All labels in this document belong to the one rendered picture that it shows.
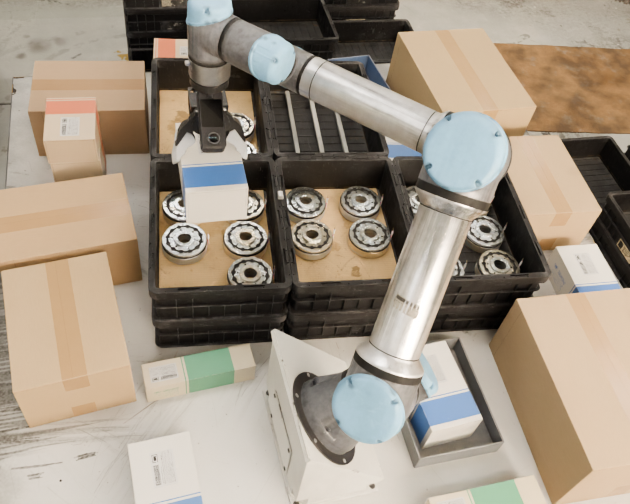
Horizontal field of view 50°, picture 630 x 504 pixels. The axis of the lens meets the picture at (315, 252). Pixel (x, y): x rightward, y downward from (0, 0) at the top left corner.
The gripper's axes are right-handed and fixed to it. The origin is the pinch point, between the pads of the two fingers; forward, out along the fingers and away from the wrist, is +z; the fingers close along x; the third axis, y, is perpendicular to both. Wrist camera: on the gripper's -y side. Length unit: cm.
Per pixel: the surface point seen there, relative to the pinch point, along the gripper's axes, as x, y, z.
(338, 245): -30.9, -1.6, 28.5
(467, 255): -63, -9, 29
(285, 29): -49, 141, 62
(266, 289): -9.3, -19.2, 18.8
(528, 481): -58, -63, 36
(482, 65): -91, 57, 21
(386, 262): -41, -8, 29
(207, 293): 2.9, -18.1, 19.4
